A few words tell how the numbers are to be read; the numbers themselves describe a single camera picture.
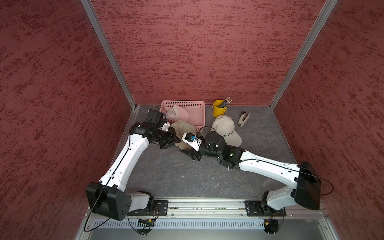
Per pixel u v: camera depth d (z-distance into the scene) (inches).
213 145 21.0
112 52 35.0
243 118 43.3
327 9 28.0
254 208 29.2
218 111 43.2
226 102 40.7
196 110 46.0
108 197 14.9
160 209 29.3
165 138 25.7
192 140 22.9
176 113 44.3
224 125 38.3
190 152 24.3
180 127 34.4
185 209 29.8
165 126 28.4
